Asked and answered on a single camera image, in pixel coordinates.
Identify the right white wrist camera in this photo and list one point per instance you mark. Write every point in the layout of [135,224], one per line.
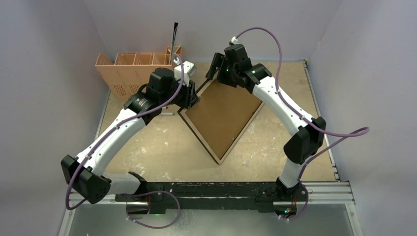
[233,41]

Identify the black flat strip in rack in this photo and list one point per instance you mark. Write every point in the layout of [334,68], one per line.
[172,47]

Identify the orange perforated organizer rack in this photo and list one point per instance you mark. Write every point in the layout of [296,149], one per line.
[129,71]

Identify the wooden picture frame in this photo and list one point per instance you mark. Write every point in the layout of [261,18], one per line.
[202,140]

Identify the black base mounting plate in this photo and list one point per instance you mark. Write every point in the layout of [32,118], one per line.
[264,197]

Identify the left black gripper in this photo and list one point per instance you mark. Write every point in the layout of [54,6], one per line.
[191,97]

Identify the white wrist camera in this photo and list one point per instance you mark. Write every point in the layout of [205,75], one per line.
[233,41]
[187,67]

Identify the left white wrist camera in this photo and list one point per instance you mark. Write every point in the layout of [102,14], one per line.
[187,67]

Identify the aluminium rail frame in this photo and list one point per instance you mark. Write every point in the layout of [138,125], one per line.
[317,193]

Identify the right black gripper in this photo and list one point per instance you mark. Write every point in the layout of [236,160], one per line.
[220,66]

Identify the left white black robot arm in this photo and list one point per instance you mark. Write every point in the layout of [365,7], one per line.
[84,172]

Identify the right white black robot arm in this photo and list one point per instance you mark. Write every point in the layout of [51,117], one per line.
[306,131]

